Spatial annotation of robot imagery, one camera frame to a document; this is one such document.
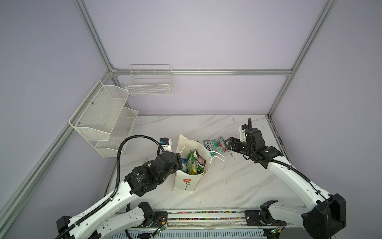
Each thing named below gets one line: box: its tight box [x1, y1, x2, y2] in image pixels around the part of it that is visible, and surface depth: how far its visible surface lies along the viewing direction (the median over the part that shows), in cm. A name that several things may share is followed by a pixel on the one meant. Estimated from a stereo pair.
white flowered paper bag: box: [173, 133, 212, 193], surface depth 75 cm
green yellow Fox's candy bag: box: [186, 149, 198, 176], surface depth 78 cm
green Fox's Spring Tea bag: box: [196, 164, 203, 175], surface depth 78 cm
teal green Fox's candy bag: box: [202, 136, 228, 157], surface depth 100 cm
